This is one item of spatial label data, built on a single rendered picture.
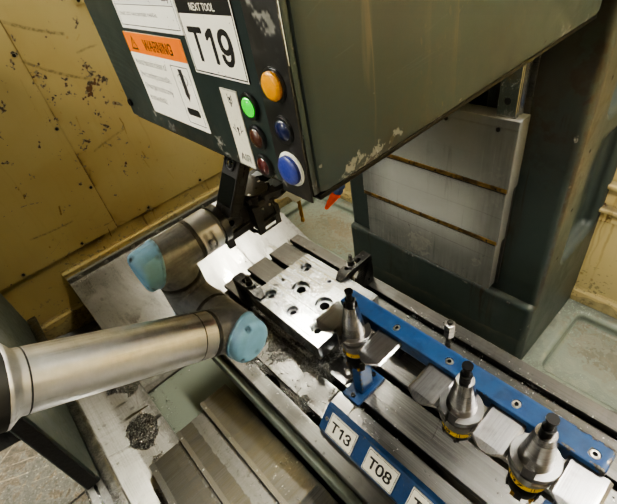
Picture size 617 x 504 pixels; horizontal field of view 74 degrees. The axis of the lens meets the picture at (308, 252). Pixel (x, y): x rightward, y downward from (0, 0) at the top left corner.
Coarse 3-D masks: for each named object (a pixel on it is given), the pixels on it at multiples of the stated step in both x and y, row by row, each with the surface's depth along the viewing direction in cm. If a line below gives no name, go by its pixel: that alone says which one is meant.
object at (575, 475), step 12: (564, 468) 54; (576, 468) 54; (588, 468) 54; (564, 480) 53; (576, 480) 53; (588, 480) 53; (600, 480) 53; (552, 492) 52; (564, 492) 52; (576, 492) 52; (588, 492) 52; (600, 492) 52
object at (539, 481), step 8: (520, 440) 57; (512, 448) 56; (512, 456) 55; (560, 456) 55; (512, 464) 55; (520, 464) 55; (560, 464) 54; (512, 472) 56; (520, 472) 54; (528, 472) 54; (552, 472) 53; (560, 472) 53; (536, 480) 53; (544, 480) 53; (552, 480) 53; (536, 488) 54; (544, 488) 54
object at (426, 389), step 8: (424, 368) 69; (432, 368) 68; (424, 376) 67; (432, 376) 67; (440, 376) 67; (448, 376) 67; (416, 384) 67; (424, 384) 66; (432, 384) 66; (440, 384) 66; (448, 384) 66; (416, 392) 66; (424, 392) 65; (432, 392) 65; (440, 392) 65; (416, 400) 65; (424, 400) 64; (432, 400) 64
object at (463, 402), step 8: (456, 376) 58; (456, 384) 58; (472, 384) 57; (456, 392) 58; (464, 392) 57; (472, 392) 57; (448, 400) 61; (456, 400) 59; (464, 400) 58; (472, 400) 58; (448, 408) 61; (456, 408) 60; (464, 408) 59; (472, 408) 59; (456, 416) 61; (464, 416) 60; (472, 416) 60
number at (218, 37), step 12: (204, 24) 38; (216, 24) 36; (228, 24) 35; (204, 36) 39; (216, 36) 37; (228, 36) 36; (216, 48) 38; (228, 48) 37; (216, 60) 40; (228, 60) 38; (228, 72) 39; (240, 72) 38
